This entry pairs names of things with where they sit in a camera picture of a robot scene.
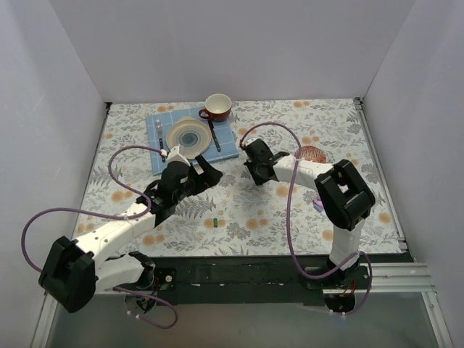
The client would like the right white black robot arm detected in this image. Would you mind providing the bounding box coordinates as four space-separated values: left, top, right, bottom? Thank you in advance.
240 138 376 289

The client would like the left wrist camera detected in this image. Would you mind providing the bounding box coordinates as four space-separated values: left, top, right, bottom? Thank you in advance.
166 145 190 166

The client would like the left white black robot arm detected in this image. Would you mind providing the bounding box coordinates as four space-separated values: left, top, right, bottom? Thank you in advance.
38 156 223 313

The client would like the purple pen cap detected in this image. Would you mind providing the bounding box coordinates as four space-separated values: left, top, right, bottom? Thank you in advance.
312 199 324 212

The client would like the beige plate with blue rings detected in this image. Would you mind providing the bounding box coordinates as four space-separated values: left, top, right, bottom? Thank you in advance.
166 117 212 160

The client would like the fork with dark handle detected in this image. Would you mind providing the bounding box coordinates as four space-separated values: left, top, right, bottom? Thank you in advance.
155 119 164 150

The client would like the red mug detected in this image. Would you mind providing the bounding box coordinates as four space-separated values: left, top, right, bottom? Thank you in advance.
198 94 232 123

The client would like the blue checkered cloth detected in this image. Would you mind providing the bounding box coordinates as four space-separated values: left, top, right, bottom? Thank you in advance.
146 107 239 163

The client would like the red patterned bowl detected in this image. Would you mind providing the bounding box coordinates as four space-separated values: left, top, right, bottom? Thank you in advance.
299 145 326 163

